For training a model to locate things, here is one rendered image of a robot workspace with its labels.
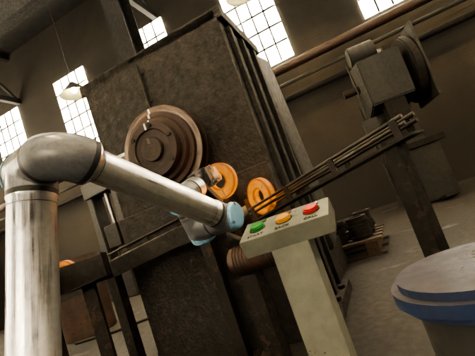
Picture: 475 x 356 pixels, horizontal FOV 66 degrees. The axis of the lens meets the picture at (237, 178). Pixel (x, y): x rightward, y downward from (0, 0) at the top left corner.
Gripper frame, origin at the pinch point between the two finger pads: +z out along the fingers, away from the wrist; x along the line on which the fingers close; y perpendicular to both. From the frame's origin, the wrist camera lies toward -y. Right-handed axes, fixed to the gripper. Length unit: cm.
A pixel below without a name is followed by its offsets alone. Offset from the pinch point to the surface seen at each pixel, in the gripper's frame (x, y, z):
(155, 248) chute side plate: 56, -23, 7
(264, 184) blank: -18.3, -10.2, -1.4
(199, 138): 12.6, 18.1, 23.6
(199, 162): 16.6, 7.8, 20.2
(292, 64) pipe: 61, 70, 595
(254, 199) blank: -9.7, -15.5, 2.4
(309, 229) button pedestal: -46, -13, -58
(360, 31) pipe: -70, 67, 607
